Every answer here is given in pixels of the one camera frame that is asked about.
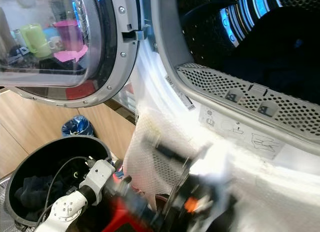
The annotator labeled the pink cloth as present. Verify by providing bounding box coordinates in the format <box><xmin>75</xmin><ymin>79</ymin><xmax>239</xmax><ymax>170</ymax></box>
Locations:
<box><xmin>52</xmin><ymin>45</ymin><xmax>90</xmax><ymax>63</ymax></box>

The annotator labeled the blue rubbish bag bin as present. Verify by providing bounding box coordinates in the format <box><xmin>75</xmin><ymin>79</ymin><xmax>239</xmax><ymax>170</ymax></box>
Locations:
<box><xmin>61</xmin><ymin>115</ymin><xmax>95</xmax><ymax>138</ymax></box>

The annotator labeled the white mug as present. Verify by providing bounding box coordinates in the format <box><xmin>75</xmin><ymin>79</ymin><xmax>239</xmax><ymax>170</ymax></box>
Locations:
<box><xmin>47</xmin><ymin>37</ymin><xmax>63</xmax><ymax>52</ymax></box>

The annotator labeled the red plastic container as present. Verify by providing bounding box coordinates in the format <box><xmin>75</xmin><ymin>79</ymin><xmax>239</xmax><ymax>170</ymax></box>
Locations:
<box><xmin>99</xmin><ymin>192</ymin><xmax>162</xmax><ymax>232</ymax></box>

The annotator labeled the round glass machine door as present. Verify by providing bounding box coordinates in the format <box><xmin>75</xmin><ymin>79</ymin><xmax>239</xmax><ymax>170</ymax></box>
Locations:
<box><xmin>0</xmin><ymin>0</ymin><xmax>153</xmax><ymax>108</ymax></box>

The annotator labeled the grey perforated lint filter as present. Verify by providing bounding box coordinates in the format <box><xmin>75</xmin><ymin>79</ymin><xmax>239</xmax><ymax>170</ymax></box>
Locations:
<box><xmin>175</xmin><ymin>62</ymin><xmax>320</xmax><ymax>142</ymax></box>

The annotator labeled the white barcode sticker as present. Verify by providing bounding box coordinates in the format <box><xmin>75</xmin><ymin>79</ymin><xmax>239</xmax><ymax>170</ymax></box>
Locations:
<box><xmin>165</xmin><ymin>74</ymin><xmax>196</xmax><ymax>112</ymax></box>

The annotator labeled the dark clothes pile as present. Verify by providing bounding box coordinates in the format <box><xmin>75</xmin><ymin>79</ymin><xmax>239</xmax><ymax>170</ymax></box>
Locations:
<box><xmin>12</xmin><ymin>174</ymin><xmax>54</xmax><ymax>222</ymax></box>

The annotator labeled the black round laundry basket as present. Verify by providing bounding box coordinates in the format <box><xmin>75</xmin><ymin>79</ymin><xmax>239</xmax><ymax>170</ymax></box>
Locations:
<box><xmin>4</xmin><ymin>136</ymin><xmax>114</xmax><ymax>228</ymax></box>

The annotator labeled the white floor fan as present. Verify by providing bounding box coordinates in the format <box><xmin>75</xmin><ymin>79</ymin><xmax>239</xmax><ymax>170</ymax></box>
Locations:
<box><xmin>0</xmin><ymin>178</ymin><xmax>13</xmax><ymax>232</ymax></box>

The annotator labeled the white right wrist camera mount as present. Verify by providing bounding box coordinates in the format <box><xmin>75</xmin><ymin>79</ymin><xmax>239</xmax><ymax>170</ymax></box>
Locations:
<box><xmin>190</xmin><ymin>142</ymin><xmax>237</xmax><ymax>192</ymax></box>

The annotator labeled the green plastic jug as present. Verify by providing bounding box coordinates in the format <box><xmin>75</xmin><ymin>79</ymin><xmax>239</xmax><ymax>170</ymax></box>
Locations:
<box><xmin>19</xmin><ymin>23</ymin><xmax>53</xmax><ymax>59</ymax></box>

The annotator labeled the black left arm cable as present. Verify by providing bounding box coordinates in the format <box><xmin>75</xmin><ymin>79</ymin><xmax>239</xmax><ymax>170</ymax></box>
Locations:
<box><xmin>46</xmin><ymin>156</ymin><xmax>96</xmax><ymax>228</ymax></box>

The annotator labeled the white front-load laundry machine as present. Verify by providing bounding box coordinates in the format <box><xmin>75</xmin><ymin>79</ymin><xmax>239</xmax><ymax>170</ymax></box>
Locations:
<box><xmin>122</xmin><ymin>0</ymin><xmax>320</xmax><ymax>232</ymax></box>

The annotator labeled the pink plastic jug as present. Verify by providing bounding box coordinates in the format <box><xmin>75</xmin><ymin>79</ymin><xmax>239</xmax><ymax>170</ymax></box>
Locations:
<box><xmin>54</xmin><ymin>19</ymin><xmax>84</xmax><ymax>52</ymax></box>

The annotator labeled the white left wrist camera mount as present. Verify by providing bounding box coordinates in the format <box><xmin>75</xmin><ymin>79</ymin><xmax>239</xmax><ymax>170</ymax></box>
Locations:
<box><xmin>80</xmin><ymin>159</ymin><xmax>116</xmax><ymax>193</ymax></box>

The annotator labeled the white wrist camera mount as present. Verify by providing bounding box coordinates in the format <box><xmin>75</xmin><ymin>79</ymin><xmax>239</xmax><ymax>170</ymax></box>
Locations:
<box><xmin>190</xmin><ymin>142</ymin><xmax>237</xmax><ymax>192</ymax></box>
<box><xmin>80</xmin><ymin>159</ymin><xmax>116</xmax><ymax>193</ymax></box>

